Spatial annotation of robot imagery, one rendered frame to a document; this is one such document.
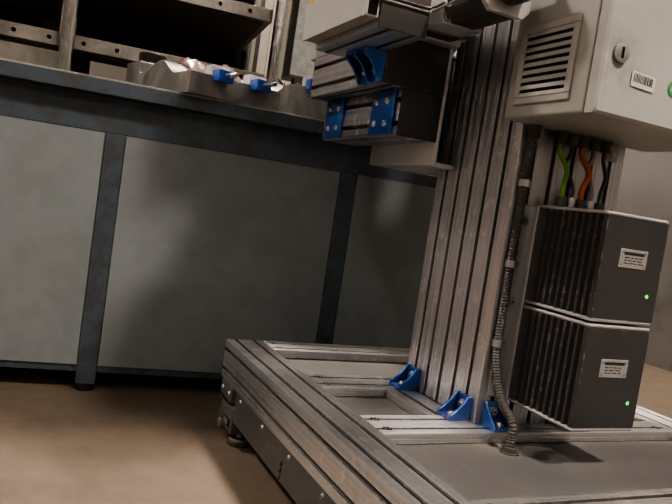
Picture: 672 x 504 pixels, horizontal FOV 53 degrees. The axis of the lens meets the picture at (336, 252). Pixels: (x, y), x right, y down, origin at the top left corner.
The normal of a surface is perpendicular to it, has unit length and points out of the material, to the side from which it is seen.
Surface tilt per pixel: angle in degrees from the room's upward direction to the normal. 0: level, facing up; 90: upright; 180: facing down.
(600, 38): 90
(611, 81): 90
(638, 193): 90
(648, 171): 90
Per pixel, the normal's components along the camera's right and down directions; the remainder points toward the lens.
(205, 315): 0.31, 0.11
